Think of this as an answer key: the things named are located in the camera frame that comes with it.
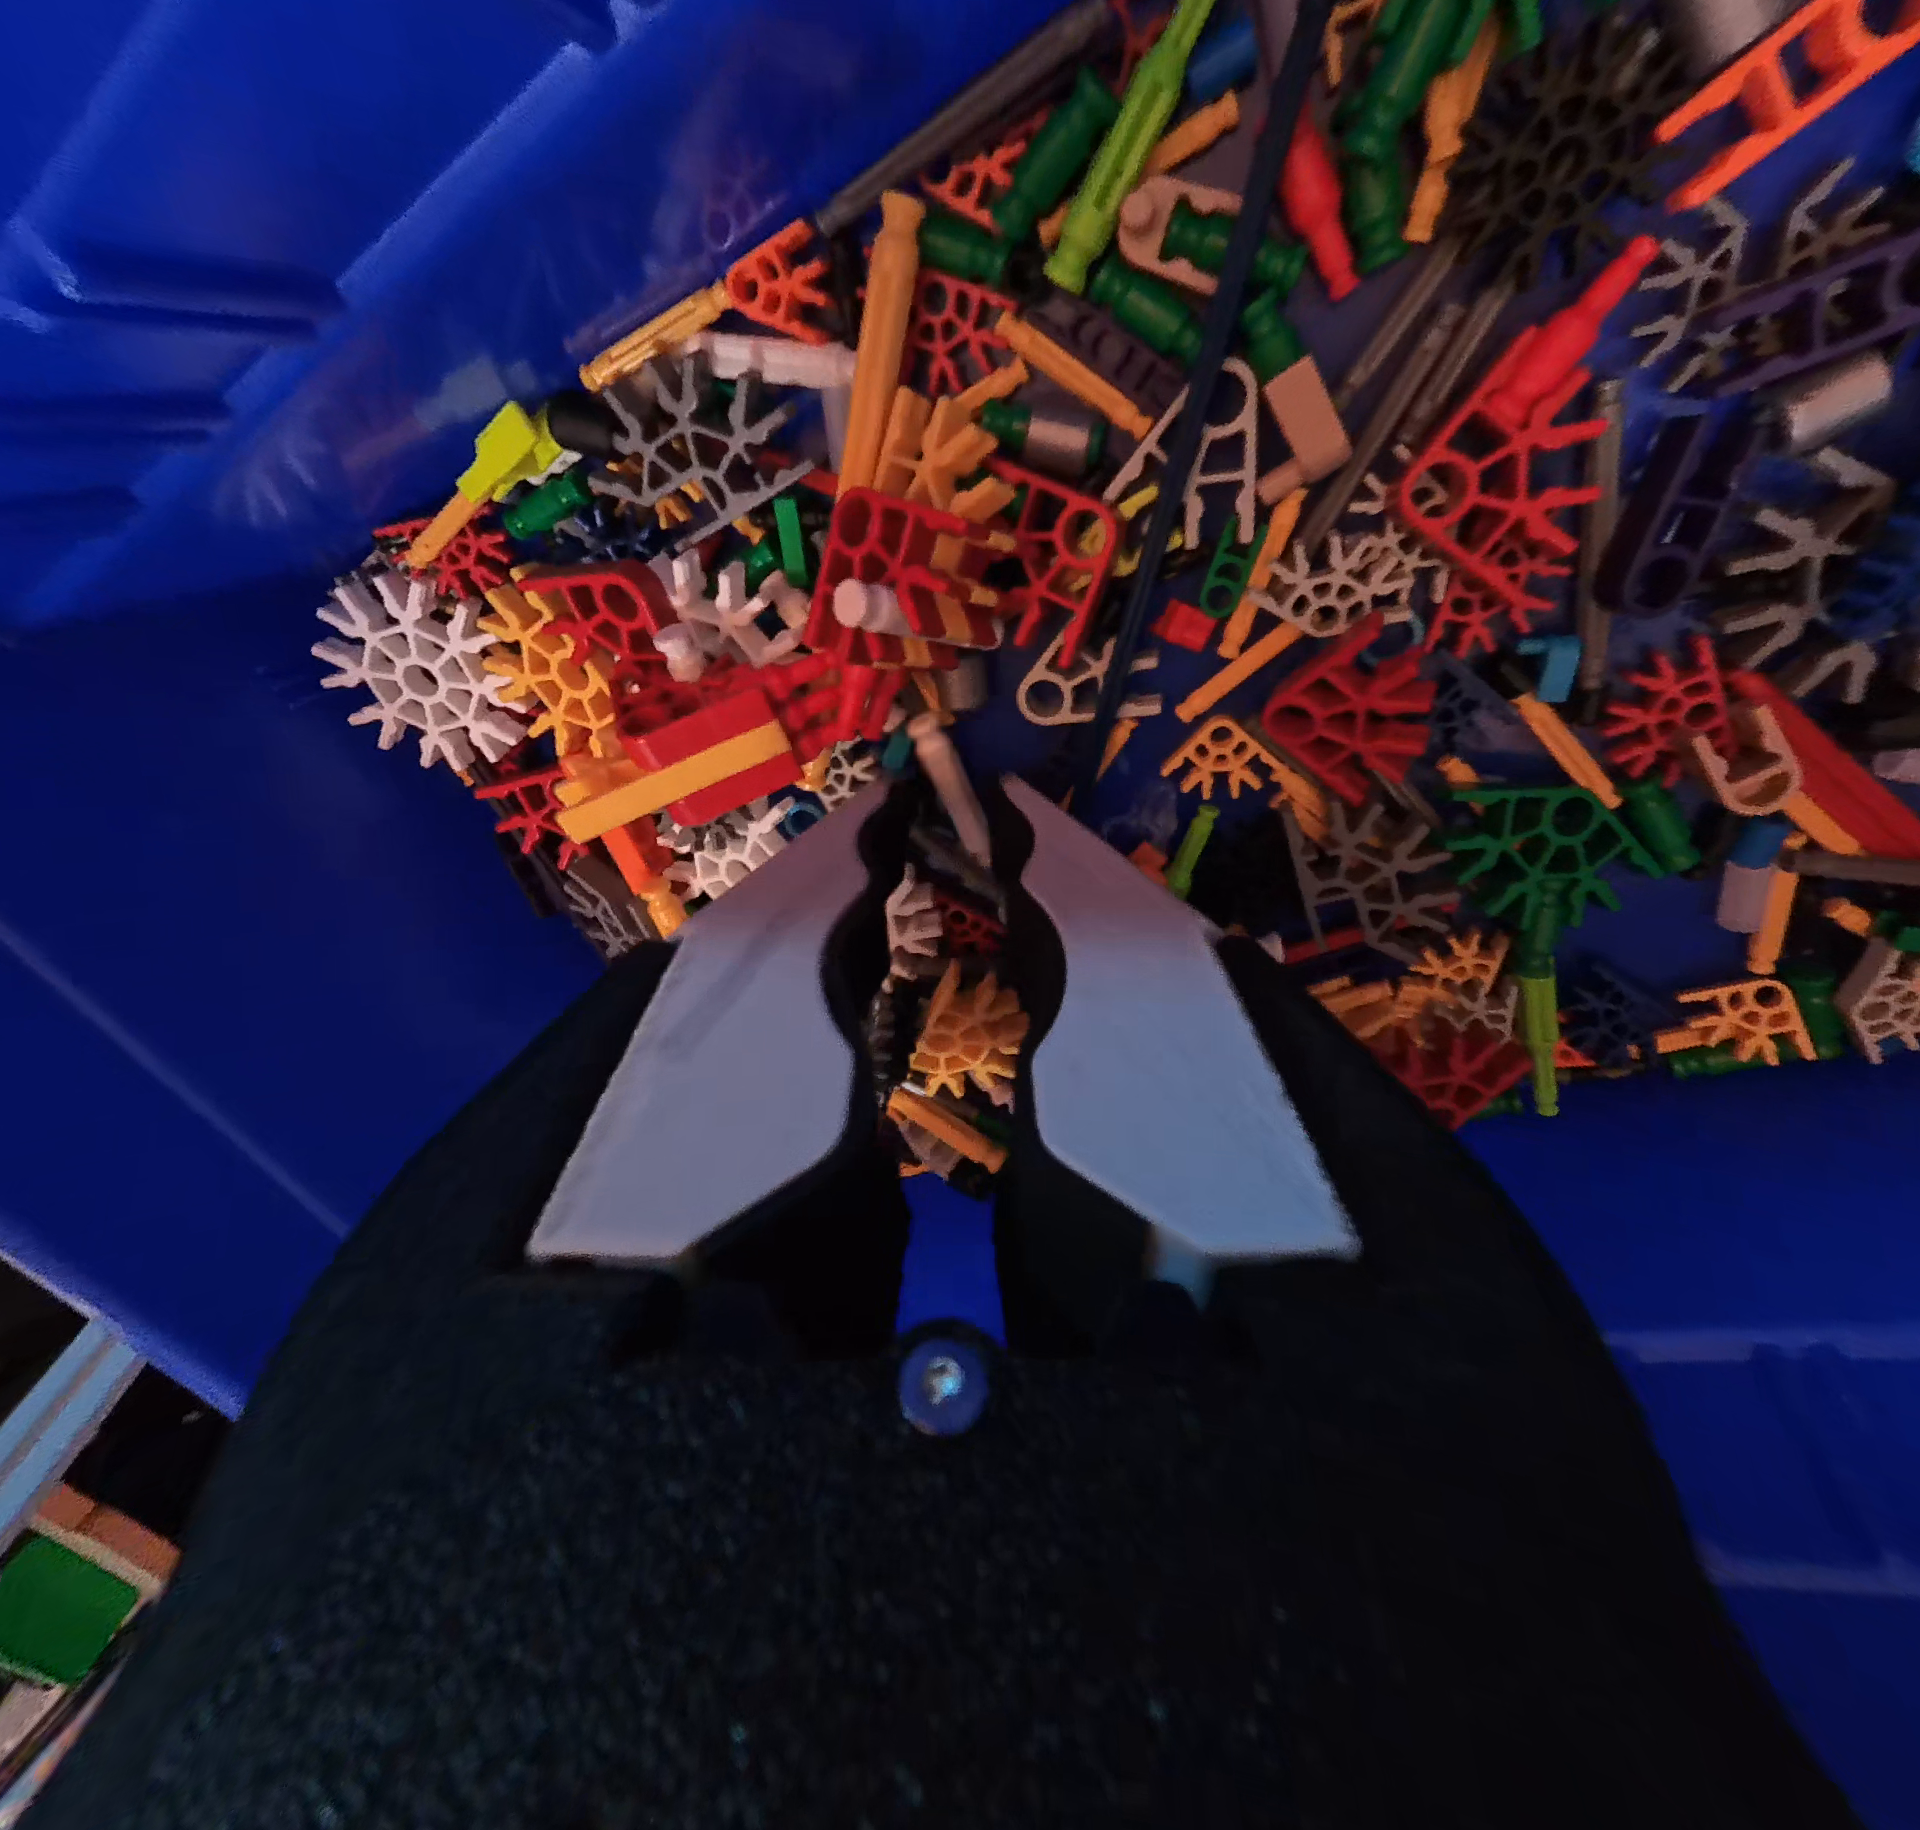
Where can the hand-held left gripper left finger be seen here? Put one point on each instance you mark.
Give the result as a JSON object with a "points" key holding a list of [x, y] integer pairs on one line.
{"points": [[705, 1095]]}

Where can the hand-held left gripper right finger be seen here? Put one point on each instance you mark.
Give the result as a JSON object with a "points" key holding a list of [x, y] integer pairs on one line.
{"points": [[1185, 1095]]}

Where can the large blue plastic bin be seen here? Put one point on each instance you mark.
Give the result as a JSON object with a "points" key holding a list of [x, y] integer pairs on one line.
{"points": [[226, 285]]}

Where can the white toy rod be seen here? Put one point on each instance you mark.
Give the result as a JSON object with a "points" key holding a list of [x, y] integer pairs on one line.
{"points": [[951, 796]]}

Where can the green box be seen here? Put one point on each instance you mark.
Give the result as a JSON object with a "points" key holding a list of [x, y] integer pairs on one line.
{"points": [[60, 1606]]}

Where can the pile of toy construction pieces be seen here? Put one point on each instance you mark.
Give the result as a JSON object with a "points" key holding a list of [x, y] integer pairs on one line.
{"points": [[1501, 511]]}

